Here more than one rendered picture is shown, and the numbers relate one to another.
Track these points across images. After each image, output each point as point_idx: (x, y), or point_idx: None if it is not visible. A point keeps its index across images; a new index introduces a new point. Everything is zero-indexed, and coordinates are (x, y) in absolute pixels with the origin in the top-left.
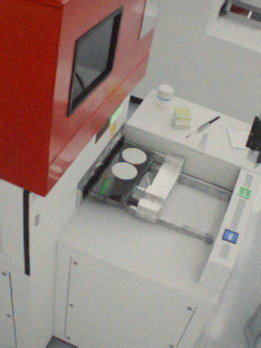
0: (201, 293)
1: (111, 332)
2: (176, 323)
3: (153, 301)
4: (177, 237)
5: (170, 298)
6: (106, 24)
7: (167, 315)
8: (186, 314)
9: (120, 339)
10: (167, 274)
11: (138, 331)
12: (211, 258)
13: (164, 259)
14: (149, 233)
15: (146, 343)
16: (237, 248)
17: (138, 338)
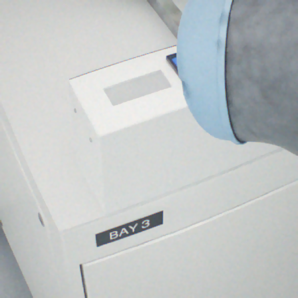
0: (56, 185)
1: (16, 231)
2: (46, 255)
3: (12, 164)
4: (157, 46)
5: (20, 168)
6: None
7: (33, 223)
8: (44, 235)
9: (26, 259)
10: (38, 100)
11: (29, 248)
12: (78, 82)
13: (71, 70)
14: (111, 12)
15: (44, 290)
16: (182, 103)
17: (36, 269)
